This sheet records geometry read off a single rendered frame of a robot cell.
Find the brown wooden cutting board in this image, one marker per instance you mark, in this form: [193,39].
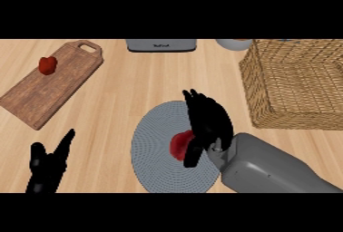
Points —
[50,84]

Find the grey toaster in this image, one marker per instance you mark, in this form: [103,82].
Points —
[161,45]

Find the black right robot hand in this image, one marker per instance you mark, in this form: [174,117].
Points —
[209,120]

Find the brown wicker basket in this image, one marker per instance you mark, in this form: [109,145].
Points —
[295,84]

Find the red bell pepper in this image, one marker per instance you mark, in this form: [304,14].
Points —
[48,65]

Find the pale grey round bowl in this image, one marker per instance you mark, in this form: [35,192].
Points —
[233,43]

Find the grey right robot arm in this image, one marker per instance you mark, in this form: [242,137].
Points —
[269,169]

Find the round grey woven placemat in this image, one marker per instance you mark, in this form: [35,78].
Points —
[156,151]

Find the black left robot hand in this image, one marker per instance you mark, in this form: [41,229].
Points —
[50,169]

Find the red pear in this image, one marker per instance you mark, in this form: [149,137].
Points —
[181,146]

